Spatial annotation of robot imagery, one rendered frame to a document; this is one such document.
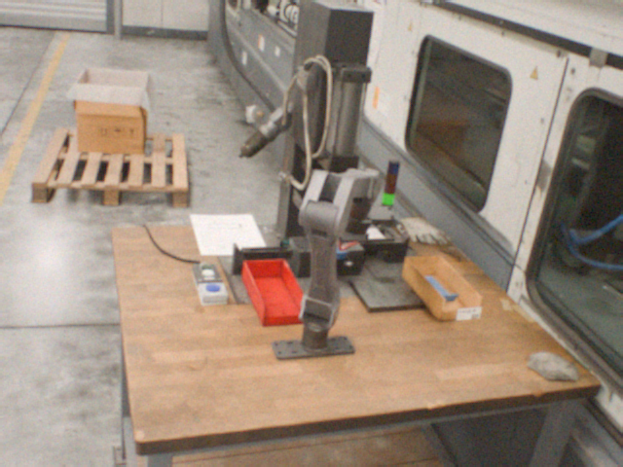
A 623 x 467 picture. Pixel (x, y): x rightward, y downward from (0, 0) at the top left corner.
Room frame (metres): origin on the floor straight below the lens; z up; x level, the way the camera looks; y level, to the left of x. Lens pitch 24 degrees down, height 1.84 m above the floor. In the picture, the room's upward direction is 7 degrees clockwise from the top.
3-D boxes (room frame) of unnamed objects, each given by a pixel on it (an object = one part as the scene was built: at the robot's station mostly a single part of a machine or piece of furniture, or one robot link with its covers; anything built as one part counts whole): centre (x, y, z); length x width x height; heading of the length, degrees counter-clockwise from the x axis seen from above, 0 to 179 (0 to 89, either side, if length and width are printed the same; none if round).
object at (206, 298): (1.57, 0.26, 0.90); 0.07 x 0.07 x 0.06; 21
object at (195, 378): (1.66, -0.05, 0.45); 1.12 x 0.99 x 0.90; 111
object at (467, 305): (1.74, -0.37, 0.93); 0.25 x 0.13 x 0.08; 21
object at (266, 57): (7.61, 0.69, 0.49); 5.51 x 1.02 x 0.97; 18
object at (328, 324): (1.40, -0.03, 1.00); 0.09 x 0.06 x 0.06; 71
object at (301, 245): (1.82, -0.03, 0.98); 0.20 x 0.10 x 0.01; 111
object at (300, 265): (1.82, -0.03, 0.94); 0.20 x 0.10 x 0.07; 111
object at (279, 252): (1.76, 0.14, 0.95); 0.15 x 0.03 x 0.10; 111
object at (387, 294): (1.70, -0.21, 0.91); 0.17 x 0.16 x 0.02; 111
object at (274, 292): (1.60, 0.10, 0.93); 0.25 x 0.12 x 0.06; 21
